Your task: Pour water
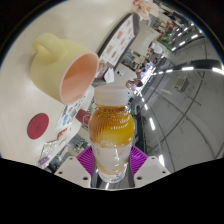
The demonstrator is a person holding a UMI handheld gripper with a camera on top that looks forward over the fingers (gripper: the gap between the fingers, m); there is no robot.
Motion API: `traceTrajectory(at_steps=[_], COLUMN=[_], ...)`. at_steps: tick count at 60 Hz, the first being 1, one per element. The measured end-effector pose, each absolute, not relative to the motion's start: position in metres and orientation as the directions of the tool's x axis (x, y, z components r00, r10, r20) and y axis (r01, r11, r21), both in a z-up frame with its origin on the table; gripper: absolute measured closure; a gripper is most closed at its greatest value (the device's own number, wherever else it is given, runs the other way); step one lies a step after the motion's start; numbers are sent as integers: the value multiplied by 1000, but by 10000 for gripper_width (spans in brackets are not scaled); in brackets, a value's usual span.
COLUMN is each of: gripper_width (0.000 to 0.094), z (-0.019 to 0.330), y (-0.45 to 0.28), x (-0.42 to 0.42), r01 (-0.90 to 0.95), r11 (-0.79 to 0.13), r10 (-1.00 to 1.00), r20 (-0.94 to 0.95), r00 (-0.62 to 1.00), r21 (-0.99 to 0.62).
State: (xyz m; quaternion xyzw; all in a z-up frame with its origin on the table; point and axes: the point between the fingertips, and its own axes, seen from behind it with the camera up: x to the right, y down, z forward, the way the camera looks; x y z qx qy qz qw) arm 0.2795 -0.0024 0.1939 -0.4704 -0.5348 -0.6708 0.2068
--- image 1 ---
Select clear white-capped drink bottle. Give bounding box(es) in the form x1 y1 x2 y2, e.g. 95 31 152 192
88 84 136 184

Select ceiling strip lights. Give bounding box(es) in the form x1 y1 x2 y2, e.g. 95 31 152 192
133 19 224 168

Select crumpled food wrapper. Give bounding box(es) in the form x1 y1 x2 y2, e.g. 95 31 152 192
133 0 158 18

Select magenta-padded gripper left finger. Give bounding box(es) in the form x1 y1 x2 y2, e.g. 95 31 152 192
54 145 98 188

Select pale yellow mug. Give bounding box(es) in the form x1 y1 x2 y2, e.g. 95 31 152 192
30 32 100 105

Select flat round red coaster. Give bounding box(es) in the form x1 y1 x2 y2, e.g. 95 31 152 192
26 112 50 140

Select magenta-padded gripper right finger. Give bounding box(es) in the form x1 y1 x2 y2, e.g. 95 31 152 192
127 145 172 189

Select dark food tray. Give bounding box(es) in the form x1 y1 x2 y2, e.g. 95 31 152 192
96 13 141 73

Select folded white napkin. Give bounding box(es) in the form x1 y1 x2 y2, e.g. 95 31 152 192
103 68 116 84

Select ceiling air conditioning unit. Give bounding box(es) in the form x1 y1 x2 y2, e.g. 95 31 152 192
173 75 191 92

